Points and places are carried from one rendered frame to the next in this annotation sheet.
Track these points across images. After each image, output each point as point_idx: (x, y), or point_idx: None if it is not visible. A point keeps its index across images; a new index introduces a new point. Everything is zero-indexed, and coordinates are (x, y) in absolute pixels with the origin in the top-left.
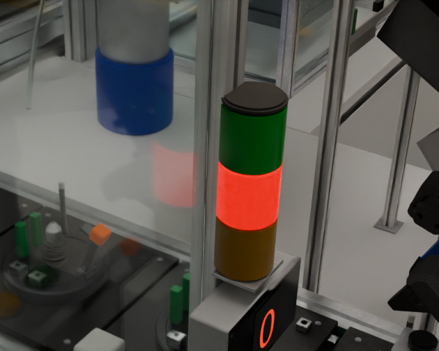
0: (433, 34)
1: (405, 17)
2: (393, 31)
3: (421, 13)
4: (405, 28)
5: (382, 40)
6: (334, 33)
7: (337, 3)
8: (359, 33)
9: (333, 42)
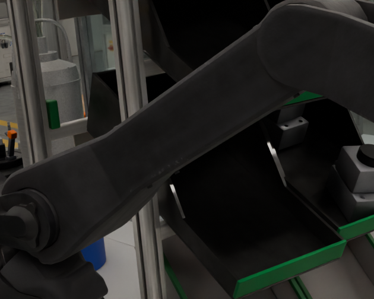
0: (116, 117)
1: (97, 104)
2: (94, 121)
3: (105, 96)
4: (100, 116)
5: (90, 133)
6: (27, 125)
7: (21, 92)
8: (76, 130)
9: (28, 135)
